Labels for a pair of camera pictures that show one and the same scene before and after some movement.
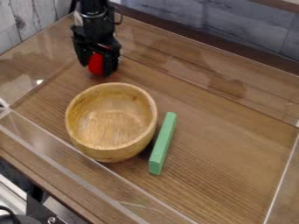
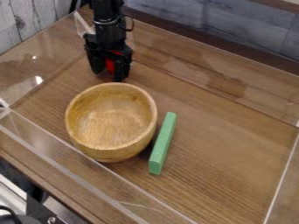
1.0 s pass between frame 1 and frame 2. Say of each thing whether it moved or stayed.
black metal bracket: stayed
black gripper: moved
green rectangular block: stayed
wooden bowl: stayed
